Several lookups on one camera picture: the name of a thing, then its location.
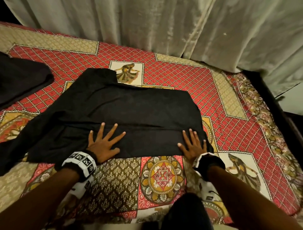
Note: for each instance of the white marker-patterned wrist camera band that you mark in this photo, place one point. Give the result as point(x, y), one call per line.
point(80, 163)

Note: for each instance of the person's right middle finger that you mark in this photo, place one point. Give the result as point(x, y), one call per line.
point(192, 136)

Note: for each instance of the folded black cloth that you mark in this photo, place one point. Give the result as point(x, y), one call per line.
point(21, 78)

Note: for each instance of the person's left little finger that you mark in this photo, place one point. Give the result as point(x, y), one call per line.
point(91, 138)

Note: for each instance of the person's left hand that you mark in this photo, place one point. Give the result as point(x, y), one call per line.
point(100, 149)

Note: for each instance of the white curtain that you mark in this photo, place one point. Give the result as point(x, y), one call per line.
point(165, 23)

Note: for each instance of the person's left forearm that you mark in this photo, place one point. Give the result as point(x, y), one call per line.
point(35, 203)

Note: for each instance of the person's left middle finger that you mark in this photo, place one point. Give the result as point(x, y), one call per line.
point(110, 133)

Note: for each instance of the red patterned bedsheet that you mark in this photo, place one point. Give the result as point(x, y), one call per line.
point(180, 78)

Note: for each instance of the person's right forearm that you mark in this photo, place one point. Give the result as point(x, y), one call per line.
point(243, 203)

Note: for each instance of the large black garment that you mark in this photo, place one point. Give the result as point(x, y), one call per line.
point(132, 113)

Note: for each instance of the dark wooden bed frame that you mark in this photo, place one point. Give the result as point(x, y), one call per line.
point(272, 101)

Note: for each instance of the person's left thumb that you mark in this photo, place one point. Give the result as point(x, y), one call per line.
point(114, 151)

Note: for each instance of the person's dark-clothed leg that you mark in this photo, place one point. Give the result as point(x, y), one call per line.
point(187, 213)

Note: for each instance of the person's right hand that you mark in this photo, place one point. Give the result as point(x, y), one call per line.
point(194, 150)

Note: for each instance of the black and white wrist camera band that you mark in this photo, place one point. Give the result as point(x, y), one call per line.
point(209, 162)

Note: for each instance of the person's right thumb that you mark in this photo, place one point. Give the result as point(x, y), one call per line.
point(182, 148)

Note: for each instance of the person's right little finger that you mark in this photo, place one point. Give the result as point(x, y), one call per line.
point(204, 145)

